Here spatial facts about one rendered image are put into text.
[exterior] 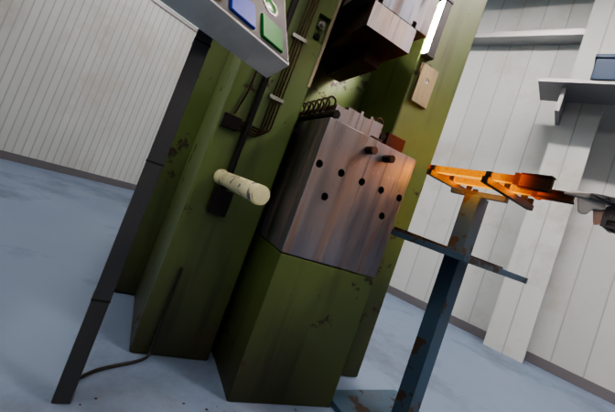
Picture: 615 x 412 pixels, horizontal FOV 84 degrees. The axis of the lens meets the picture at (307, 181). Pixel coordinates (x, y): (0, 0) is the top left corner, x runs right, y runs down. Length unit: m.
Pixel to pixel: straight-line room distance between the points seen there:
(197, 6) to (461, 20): 1.27
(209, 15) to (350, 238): 0.77
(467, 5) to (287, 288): 1.43
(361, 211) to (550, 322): 2.81
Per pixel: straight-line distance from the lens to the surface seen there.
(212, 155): 1.16
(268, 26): 0.93
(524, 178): 1.17
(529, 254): 3.56
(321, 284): 1.15
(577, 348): 3.78
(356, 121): 1.20
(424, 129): 1.58
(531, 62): 4.39
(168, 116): 0.91
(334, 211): 1.10
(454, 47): 1.74
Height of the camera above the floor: 0.64
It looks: 3 degrees up
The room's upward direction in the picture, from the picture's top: 20 degrees clockwise
